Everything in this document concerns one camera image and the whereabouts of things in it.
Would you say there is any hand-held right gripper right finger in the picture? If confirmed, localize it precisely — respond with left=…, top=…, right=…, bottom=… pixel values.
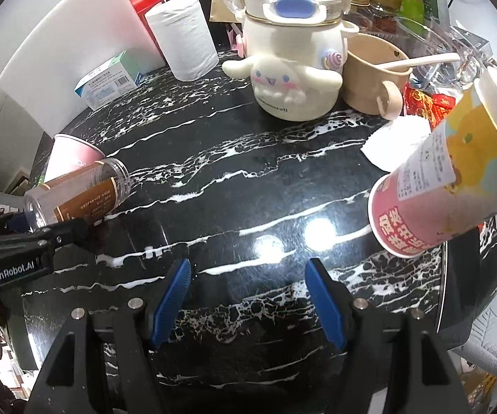
left=304, top=258, right=473, bottom=414

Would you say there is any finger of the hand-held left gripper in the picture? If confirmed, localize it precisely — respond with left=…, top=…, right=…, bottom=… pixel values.
left=0, top=210, right=33, bottom=237
left=0, top=218, right=90, bottom=252

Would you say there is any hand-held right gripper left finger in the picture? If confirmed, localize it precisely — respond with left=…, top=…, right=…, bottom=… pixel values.
left=23, top=259, right=192, bottom=414

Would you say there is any clear jar with brown label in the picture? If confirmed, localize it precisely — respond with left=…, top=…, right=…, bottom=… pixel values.
left=23, top=158, right=129, bottom=230

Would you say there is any pink yellow printed paper cup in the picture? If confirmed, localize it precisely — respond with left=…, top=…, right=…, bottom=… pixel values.
left=368, top=67, right=497, bottom=259

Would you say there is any plain pink paper cup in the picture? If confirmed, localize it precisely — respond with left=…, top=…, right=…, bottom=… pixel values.
left=44, top=134, right=106, bottom=184

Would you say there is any white teal medicine box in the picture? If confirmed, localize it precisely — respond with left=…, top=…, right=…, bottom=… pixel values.
left=74, top=51, right=142, bottom=110

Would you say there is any white tissue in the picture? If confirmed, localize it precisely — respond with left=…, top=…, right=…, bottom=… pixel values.
left=361, top=116, right=432, bottom=172

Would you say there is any white cutting board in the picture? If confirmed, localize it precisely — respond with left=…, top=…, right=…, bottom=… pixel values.
left=0, top=0, right=167, bottom=106

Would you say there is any beige mug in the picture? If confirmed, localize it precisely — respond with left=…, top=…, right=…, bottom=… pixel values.
left=342, top=33, right=414, bottom=118

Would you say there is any red snack packet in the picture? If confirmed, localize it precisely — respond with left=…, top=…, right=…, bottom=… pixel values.
left=404, top=84, right=456, bottom=132

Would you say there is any white cartoon dog kettle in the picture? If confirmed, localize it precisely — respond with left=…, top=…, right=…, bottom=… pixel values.
left=222, top=0, right=360, bottom=122

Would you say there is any white toilet paper roll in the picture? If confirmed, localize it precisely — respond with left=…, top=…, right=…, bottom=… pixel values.
left=144, top=0, right=220, bottom=82

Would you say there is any red container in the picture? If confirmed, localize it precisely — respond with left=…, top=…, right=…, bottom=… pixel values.
left=129, top=0, right=167, bottom=66

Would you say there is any white spoon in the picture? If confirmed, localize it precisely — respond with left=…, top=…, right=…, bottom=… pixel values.
left=378, top=52, right=462, bottom=72

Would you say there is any clear plastic container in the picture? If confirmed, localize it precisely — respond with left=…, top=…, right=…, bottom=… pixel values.
left=397, top=17, right=490, bottom=91

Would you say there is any glass jar with gold lid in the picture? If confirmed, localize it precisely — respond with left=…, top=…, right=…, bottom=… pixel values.
left=363, top=0, right=408, bottom=35

